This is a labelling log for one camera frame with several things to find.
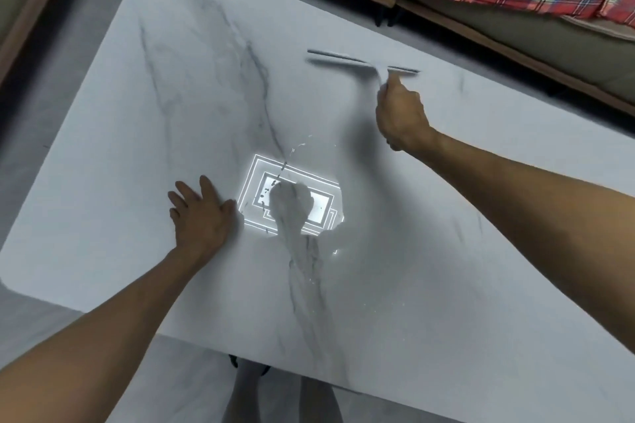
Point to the person's left leg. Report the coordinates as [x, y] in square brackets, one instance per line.
[248, 398]

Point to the person's right leg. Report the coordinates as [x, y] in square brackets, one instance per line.
[320, 403]

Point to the person's left black sandal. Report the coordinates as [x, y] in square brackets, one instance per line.
[258, 369]

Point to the person's left hand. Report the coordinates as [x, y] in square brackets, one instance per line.
[203, 224]

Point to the white marble table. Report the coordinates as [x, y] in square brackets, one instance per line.
[149, 140]

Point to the person's leg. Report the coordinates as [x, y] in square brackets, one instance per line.
[320, 403]
[248, 398]

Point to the person's right hand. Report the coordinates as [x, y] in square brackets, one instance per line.
[402, 115]

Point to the white squeegee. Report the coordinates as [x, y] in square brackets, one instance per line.
[379, 73]

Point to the person's left forearm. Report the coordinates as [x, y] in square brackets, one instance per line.
[99, 338]

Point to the person's right forearm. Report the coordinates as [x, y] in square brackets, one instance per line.
[545, 219]

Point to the long beige sofa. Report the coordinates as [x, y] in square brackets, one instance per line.
[496, 31]

